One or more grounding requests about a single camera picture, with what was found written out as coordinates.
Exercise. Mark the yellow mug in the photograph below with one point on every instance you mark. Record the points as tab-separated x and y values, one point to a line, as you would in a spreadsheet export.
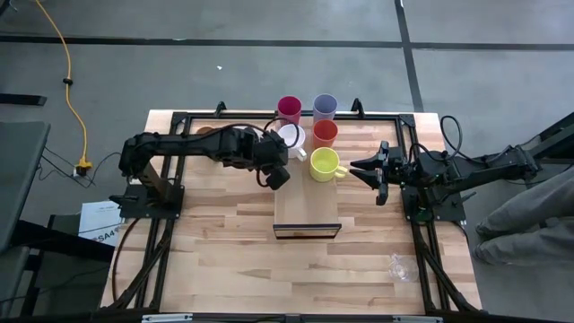
324	165

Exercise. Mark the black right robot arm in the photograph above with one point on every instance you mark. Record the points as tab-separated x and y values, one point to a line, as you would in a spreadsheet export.
484	168

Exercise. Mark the red plastic cup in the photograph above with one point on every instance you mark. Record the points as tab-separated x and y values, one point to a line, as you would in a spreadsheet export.
289	107

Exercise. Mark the yellow power plug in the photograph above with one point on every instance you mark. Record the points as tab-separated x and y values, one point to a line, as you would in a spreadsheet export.
83	166

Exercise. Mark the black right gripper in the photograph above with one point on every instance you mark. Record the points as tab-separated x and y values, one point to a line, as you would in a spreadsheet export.
401	168

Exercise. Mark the lavender plastic cup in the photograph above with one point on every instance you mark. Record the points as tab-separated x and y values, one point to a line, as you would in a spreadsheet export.
325	107

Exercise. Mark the clear glass mug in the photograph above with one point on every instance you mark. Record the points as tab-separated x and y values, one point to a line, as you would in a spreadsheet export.
403	268

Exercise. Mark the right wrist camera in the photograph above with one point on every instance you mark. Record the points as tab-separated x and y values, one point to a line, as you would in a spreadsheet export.
394	157

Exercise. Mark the person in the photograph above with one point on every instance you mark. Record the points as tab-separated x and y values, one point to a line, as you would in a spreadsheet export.
524	215

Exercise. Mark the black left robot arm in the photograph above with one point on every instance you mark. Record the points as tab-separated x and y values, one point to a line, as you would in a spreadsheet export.
188	143

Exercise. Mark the white printed box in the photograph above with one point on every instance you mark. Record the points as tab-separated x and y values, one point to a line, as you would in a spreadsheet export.
101	222

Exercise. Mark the silver metal bracket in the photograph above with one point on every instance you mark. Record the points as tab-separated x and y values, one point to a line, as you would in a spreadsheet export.
167	318
417	319

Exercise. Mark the dark grey desk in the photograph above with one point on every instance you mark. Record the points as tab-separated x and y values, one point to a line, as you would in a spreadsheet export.
18	179

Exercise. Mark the black aluminium rig frame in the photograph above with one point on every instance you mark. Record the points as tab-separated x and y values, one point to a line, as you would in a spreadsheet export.
372	117

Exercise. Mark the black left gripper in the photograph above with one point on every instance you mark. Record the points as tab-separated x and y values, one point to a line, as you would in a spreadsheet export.
264	154

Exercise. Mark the orange plastic cup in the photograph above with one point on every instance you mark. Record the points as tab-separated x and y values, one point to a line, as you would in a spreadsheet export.
325	133

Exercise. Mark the black flat bar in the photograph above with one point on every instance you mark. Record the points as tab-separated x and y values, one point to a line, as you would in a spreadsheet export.
22	99

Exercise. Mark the wooden tray box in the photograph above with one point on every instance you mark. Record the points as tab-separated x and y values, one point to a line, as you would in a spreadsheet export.
305	202

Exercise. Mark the white mug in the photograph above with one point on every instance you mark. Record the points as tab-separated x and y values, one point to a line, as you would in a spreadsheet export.
293	137

